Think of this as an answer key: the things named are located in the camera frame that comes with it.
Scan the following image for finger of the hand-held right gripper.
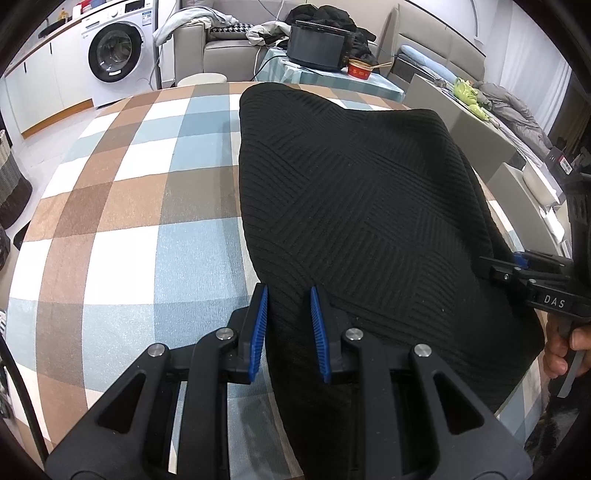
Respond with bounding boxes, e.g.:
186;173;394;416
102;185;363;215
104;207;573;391
512;250;571;269
479;257;539;296

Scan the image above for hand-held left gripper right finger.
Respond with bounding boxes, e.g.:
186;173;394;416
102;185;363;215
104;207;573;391
309;285;533;480

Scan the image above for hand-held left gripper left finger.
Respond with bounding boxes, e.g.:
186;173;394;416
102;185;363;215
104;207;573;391
45;284;269;480

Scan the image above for black knit sweater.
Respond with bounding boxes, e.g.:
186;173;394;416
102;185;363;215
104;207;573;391
239;83;546;480

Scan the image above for pile of black clothes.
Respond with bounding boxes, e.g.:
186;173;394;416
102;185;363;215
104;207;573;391
284;4;382;65

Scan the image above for light blue clothes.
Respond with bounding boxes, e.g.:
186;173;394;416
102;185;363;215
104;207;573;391
154;7;241;47

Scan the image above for person's right hand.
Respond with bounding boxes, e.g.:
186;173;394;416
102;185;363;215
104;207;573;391
542;314;591;380

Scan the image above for low beige cabinet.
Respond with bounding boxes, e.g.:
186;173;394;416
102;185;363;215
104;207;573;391
485;161;571;250

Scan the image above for tall beige cabinet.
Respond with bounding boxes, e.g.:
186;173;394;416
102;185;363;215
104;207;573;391
404;74;518;174

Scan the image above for grey duvet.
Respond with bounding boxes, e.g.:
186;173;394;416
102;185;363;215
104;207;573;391
475;80;555;153

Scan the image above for green toy figure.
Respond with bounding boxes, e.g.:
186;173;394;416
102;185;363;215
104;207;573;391
452;78;488;121

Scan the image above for brown blue checkered tablecloth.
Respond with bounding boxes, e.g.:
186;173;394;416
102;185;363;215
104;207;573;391
4;80;546;480

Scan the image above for light blue pillow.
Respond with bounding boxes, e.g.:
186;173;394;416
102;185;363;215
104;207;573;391
399;44;458;84

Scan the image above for grey padded headboard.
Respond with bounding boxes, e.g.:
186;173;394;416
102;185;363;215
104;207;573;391
388;4;488;84

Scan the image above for red instant noodle bowl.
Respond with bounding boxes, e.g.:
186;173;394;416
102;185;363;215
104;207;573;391
347;58;393;81

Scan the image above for teal checkered tablecloth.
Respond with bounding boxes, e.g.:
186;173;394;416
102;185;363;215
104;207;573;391
256;46;406;104

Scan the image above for round white stool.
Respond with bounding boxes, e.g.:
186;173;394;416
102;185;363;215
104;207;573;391
177;72;227;88

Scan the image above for grey sofa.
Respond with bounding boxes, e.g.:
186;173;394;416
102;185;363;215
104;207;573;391
173;21;296;88

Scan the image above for black electric cooker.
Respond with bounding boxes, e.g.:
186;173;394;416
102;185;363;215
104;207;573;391
287;19;356;72

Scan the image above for woven laundry basket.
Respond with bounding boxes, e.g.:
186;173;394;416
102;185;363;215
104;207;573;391
0;129;33;229

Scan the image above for white garment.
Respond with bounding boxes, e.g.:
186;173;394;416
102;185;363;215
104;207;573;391
246;21;291;47

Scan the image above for white washing machine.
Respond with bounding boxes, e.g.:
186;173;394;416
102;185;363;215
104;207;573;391
76;0;160;109

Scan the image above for white lower kitchen cabinets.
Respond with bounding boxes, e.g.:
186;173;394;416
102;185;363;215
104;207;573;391
0;28;95;137

